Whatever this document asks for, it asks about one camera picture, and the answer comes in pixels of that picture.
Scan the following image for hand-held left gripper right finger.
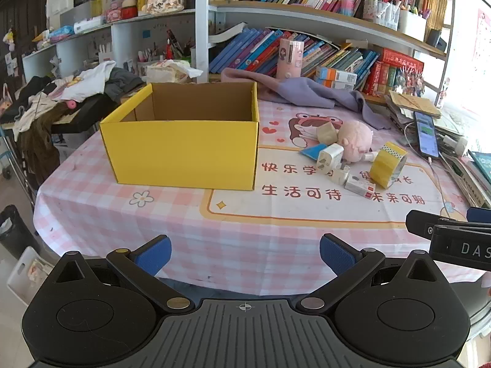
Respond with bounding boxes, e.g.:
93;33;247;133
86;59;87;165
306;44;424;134
295;233;451;315

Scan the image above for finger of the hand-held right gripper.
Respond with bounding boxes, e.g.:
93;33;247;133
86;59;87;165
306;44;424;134
466;207;491;224
406;209;491;238

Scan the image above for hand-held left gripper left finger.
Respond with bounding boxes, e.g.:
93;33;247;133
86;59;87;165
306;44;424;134
40;235;194;315

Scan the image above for yellow tape roll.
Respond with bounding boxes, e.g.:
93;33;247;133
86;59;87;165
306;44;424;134
369;142;408;189

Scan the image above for white adapter with red label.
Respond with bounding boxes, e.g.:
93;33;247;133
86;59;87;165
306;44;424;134
344;175;377;200

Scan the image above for white charger plug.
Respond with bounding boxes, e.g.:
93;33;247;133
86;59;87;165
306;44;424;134
332;164;351;186
316;144;346;171

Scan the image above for yellow cardboard box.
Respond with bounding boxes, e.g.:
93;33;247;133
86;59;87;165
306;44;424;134
99;82;259;191

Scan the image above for blue plastic packet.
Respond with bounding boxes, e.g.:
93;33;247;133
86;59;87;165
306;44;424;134
299;144;327;159

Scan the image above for pink plush toy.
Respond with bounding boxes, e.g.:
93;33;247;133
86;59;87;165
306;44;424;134
315;120;374;162

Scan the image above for pink checked tablecloth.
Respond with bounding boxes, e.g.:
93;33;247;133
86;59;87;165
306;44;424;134
33;80;491;288

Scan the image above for pile of flat books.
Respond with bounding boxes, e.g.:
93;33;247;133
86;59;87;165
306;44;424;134
437;149;491;208

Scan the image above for white power adapter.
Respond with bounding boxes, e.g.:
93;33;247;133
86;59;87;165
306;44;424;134
441;136;469;156

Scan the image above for smartphone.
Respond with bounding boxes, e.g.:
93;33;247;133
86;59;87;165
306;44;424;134
413;111;439;159

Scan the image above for brown paper envelopes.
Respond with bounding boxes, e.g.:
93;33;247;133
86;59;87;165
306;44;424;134
385;90;442;119

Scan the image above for white basket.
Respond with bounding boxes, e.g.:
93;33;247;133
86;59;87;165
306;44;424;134
7;246;56;307

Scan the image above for black trash bin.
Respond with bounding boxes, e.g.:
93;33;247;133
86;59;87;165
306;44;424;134
0;204;39;259

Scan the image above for acrylic figure stand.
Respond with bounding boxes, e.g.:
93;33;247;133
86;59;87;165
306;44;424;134
395;65;424;96

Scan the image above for red boxed book set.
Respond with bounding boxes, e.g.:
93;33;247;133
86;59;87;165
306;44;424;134
362;48;424;96

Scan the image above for orange blue medicine box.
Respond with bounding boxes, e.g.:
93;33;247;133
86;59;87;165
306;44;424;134
316;79;355;92
315;66;357;84

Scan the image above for purple cloth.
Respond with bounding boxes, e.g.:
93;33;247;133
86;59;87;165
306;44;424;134
220;68;392;131

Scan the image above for grey garment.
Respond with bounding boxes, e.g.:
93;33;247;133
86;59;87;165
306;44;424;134
103;67;146;102

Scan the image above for tissue pack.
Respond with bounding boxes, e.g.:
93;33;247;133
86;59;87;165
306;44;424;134
146;59;204;84

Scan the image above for white shirt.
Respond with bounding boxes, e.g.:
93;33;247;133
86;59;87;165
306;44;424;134
57;61;116;102

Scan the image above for white pen cup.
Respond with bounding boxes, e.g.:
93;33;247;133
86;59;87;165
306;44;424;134
136;48;154;73

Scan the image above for white pen holders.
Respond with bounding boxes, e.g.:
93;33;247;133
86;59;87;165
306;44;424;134
362;0;428;43

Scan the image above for pink handheld fan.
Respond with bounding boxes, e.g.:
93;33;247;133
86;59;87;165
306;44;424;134
279;39;304;79

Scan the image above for white desk shelf unit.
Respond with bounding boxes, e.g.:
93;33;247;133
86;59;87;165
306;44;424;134
21;8;198;85

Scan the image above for open white book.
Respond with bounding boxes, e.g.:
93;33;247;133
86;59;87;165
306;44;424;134
209;23;248;44

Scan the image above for white roll box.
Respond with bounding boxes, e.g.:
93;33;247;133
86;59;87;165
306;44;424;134
74;17;106;34

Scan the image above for blue wipes pack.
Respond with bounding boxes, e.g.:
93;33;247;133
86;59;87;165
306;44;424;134
48;26;75;43

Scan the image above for pink tin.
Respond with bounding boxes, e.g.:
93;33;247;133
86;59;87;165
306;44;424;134
105;2;127;23

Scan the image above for grey box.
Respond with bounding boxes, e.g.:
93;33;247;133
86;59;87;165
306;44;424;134
59;6;96;27

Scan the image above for dark wooden door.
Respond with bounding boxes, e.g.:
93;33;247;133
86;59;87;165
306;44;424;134
0;0;48;85

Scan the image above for white charging cable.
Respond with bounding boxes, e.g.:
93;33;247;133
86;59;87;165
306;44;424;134
403;123;455;217

